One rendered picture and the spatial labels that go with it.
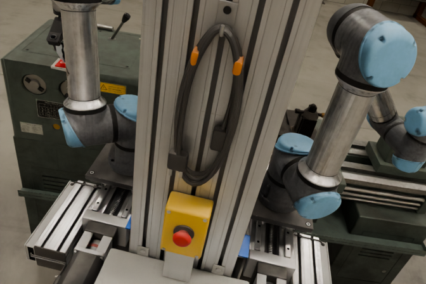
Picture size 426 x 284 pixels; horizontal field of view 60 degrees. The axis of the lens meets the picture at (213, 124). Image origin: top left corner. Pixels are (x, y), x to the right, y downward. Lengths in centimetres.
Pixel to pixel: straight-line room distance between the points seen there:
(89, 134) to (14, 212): 170
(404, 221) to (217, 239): 148
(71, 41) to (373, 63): 71
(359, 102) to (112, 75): 100
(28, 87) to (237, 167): 119
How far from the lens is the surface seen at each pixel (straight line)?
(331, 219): 218
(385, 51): 78
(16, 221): 268
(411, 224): 220
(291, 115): 204
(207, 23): 56
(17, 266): 248
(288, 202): 118
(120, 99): 113
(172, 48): 58
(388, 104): 112
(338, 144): 91
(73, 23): 100
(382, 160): 208
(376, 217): 211
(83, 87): 105
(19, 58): 167
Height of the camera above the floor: 200
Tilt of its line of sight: 35 degrees down
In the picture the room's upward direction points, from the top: 11 degrees clockwise
